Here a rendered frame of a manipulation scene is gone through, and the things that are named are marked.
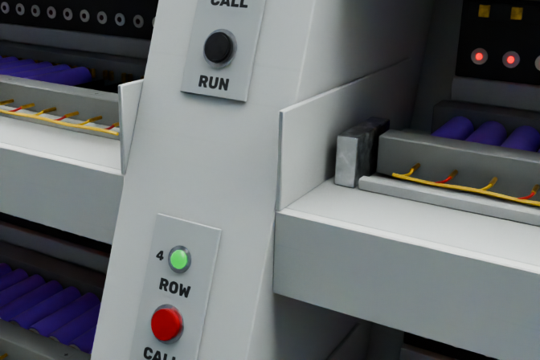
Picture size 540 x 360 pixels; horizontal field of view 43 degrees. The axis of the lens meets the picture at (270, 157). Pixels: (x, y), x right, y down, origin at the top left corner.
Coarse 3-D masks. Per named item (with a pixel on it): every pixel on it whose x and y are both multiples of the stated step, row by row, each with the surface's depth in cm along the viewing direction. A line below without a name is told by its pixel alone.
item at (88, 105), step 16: (0, 80) 49; (16, 80) 50; (32, 80) 50; (0, 96) 50; (16, 96) 49; (32, 96) 48; (48, 96) 47; (64, 96) 47; (80, 96) 46; (96, 96) 45; (112, 96) 46; (16, 112) 47; (48, 112) 48; (64, 112) 47; (80, 112) 46; (96, 112) 46; (112, 112) 45; (80, 128) 44; (96, 128) 43
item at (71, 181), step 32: (0, 32) 68; (32, 32) 65; (64, 32) 63; (128, 96) 37; (0, 128) 46; (32, 128) 47; (128, 128) 38; (0, 160) 43; (32, 160) 41; (64, 160) 40; (96, 160) 40; (128, 160) 38; (0, 192) 44; (32, 192) 42; (64, 192) 41; (96, 192) 39; (64, 224) 41; (96, 224) 40
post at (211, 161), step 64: (192, 0) 37; (320, 0) 34; (384, 0) 42; (256, 64) 35; (320, 64) 35; (384, 64) 44; (192, 128) 36; (256, 128) 35; (128, 192) 38; (192, 192) 36; (256, 192) 34; (128, 256) 37; (256, 256) 34; (128, 320) 37; (256, 320) 34; (320, 320) 42
